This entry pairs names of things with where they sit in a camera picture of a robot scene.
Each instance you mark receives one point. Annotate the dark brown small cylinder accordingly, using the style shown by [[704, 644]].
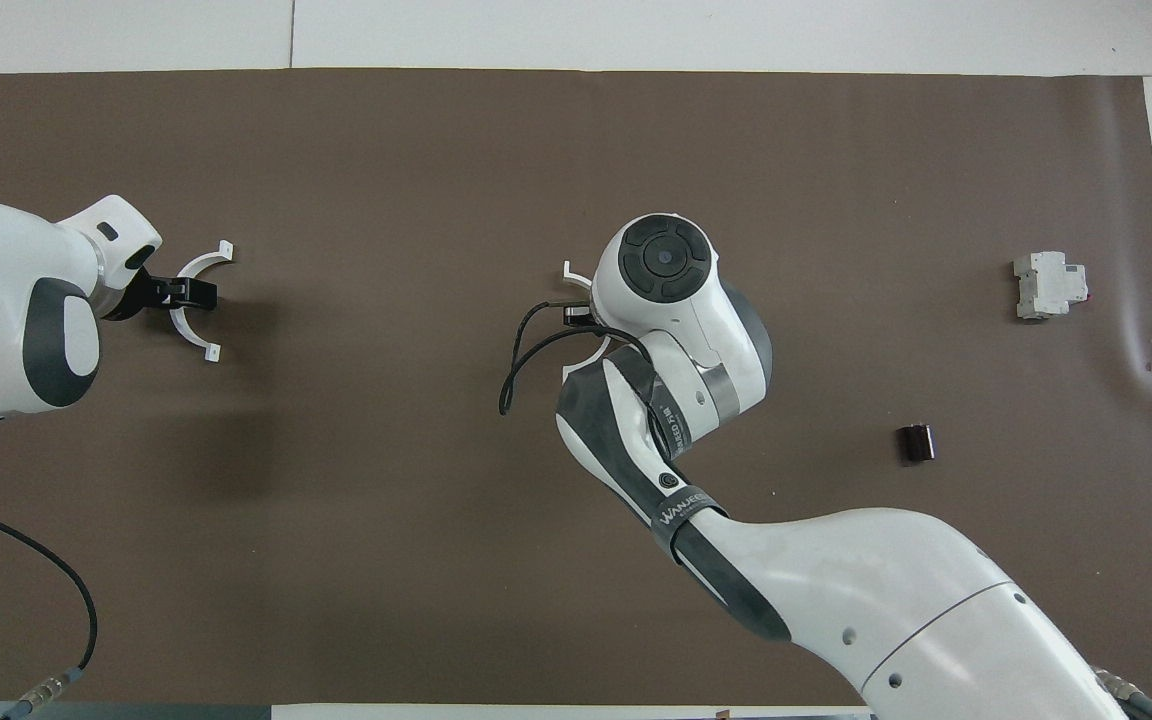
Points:
[[918, 444]]

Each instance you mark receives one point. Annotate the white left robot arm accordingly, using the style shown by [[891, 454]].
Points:
[[6, 300]]

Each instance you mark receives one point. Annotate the brown table mat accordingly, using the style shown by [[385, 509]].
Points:
[[416, 180]]

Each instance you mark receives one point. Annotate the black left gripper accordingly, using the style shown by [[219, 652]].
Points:
[[136, 296]]

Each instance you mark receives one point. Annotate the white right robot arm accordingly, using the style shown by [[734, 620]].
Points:
[[836, 590]]

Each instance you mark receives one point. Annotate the grey circuit breaker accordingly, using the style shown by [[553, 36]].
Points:
[[1046, 285]]

